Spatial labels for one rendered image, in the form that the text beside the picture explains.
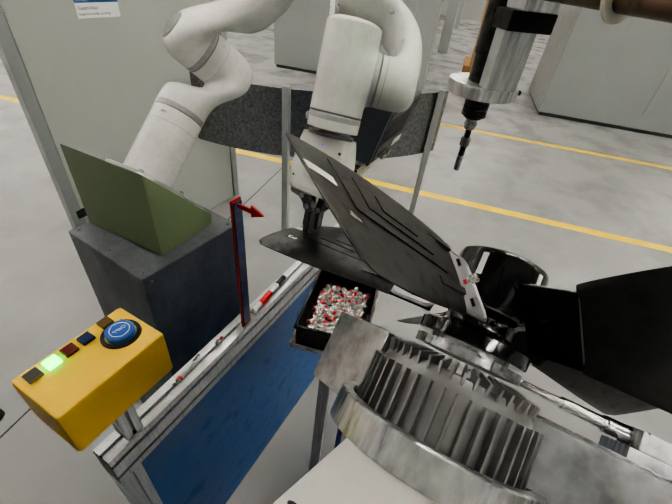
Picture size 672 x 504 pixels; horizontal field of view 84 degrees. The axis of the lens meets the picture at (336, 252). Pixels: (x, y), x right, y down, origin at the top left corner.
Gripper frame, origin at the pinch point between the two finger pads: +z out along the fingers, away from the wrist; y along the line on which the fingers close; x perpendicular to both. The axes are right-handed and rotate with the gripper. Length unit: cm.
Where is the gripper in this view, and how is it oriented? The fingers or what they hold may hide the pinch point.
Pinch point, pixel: (312, 221)
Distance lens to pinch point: 66.6
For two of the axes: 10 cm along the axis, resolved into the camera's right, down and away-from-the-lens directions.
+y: 8.7, 3.6, -3.4
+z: -2.2, 9.0, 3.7
